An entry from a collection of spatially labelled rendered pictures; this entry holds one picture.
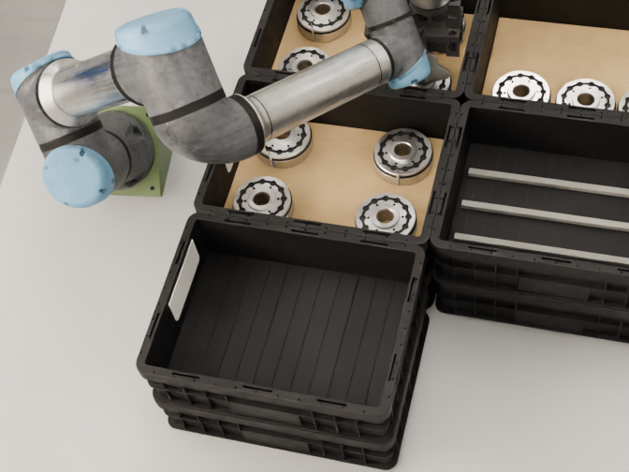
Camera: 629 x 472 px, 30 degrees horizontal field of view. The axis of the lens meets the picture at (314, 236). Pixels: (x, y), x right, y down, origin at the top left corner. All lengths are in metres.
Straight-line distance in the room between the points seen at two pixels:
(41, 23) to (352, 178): 1.79
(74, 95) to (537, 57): 0.85
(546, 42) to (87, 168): 0.87
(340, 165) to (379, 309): 0.30
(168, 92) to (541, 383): 0.80
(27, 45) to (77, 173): 1.60
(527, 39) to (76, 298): 0.96
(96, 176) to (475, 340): 0.71
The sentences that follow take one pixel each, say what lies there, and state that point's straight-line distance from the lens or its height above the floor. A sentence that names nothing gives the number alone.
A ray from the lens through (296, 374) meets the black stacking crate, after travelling 1.89.
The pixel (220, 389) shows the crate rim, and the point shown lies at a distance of 1.79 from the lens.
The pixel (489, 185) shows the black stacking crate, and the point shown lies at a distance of 2.05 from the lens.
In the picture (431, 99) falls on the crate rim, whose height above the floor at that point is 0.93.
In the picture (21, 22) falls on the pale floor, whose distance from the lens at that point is 3.70.
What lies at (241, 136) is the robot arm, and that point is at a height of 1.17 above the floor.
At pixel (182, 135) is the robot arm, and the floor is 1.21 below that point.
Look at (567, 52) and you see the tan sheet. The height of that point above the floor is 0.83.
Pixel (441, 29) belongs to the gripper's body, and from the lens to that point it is 2.06.
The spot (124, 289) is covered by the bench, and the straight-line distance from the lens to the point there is 2.18.
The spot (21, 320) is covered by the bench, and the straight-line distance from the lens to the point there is 2.21.
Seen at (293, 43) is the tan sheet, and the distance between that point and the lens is 2.28.
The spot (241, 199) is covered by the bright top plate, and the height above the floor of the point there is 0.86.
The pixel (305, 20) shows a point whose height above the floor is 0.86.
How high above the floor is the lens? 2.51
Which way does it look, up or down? 57 degrees down
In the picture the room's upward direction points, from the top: 13 degrees counter-clockwise
